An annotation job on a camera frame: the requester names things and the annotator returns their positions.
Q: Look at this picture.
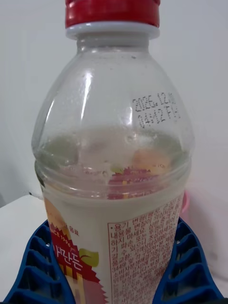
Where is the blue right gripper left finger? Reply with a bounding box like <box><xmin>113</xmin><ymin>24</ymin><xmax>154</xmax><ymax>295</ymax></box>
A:
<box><xmin>1</xmin><ymin>219</ymin><xmax>76</xmax><ymax>304</ymax></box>

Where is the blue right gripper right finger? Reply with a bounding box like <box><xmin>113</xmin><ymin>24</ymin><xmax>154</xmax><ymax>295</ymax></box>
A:
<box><xmin>152</xmin><ymin>216</ymin><xmax>225</xmax><ymax>304</ymax></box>

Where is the clear bottle with red cap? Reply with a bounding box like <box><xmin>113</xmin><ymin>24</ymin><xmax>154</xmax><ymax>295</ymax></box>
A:
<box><xmin>31</xmin><ymin>0</ymin><xmax>196</xmax><ymax>304</ymax></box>

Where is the pink plastic bin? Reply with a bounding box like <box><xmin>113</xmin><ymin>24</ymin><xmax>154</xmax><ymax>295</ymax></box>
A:
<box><xmin>181</xmin><ymin>191</ymin><xmax>190</xmax><ymax>219</ymax></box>

